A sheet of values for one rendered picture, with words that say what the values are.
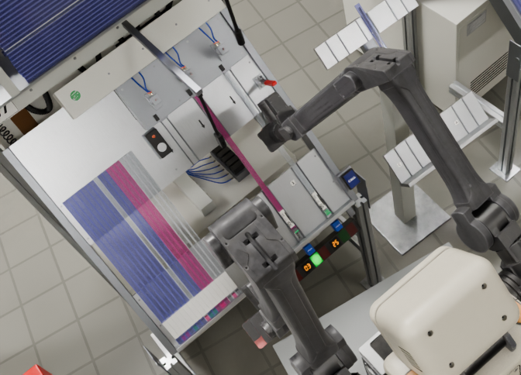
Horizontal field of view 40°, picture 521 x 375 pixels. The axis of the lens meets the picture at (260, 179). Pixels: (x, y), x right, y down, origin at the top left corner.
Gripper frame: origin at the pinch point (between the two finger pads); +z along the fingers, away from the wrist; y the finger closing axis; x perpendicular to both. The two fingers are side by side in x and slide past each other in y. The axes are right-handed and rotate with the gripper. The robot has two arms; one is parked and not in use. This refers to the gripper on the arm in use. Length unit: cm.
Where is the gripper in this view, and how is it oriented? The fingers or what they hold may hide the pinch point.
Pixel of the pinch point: (270, 134)
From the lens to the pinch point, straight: 199.8
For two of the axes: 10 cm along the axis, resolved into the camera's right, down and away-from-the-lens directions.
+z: -2.4, 0.1, 9.7
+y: -7.5, 6.3, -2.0
